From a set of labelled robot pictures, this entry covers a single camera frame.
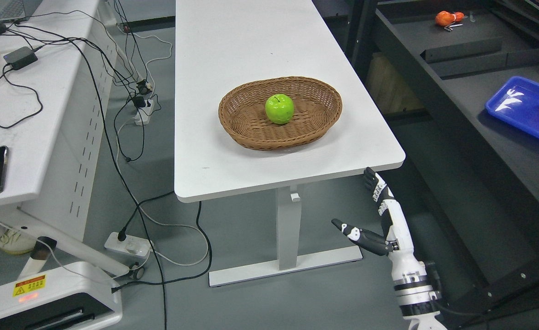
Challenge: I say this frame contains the white floor power strip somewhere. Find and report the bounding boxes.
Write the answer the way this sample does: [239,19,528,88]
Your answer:
[104,232,152,259]

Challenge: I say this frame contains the grey laptop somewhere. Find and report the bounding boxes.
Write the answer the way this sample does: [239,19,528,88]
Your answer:
[0,0,42,22]

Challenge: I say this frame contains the white wall power strip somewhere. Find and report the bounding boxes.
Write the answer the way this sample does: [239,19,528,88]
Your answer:
[133,99,154,126]

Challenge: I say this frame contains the black power adapter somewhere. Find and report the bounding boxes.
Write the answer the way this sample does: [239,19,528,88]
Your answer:
[3,46,38,70]

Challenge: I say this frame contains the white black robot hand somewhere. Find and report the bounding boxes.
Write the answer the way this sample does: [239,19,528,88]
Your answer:
[331,167,437,315]

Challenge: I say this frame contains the black shelf unit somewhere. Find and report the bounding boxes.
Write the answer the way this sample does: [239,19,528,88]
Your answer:
[345,0,539,330]

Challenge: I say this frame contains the white standing desk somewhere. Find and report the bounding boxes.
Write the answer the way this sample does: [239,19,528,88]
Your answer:
[173,0,406,287]

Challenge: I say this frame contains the orange toy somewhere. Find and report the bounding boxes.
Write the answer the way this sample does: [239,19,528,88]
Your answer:
[435,11,466,27]

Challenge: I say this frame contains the white machine with warning label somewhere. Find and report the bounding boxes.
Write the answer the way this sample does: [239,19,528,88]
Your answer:
[0,262,122,330]

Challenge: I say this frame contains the white side desk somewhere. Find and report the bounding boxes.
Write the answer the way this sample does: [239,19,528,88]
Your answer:
[0,0,129,276]

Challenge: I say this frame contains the white sneaker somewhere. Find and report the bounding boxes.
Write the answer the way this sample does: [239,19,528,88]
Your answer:
[0,229,36,255]

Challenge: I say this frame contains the green apple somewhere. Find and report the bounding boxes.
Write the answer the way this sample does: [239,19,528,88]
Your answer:
[265,94,295,125]

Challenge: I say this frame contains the black power cable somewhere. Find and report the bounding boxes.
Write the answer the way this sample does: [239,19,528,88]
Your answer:
[0,14,168,330]

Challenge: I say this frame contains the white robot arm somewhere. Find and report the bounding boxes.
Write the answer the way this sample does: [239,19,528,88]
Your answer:
[400,300,447,330]

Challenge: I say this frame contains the blue plastic tray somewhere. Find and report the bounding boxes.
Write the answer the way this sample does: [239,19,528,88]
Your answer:
[485,77,539,138]

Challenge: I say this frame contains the brown wicker basket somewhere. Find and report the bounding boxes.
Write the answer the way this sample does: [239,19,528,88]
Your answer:
[218,77,343,151]

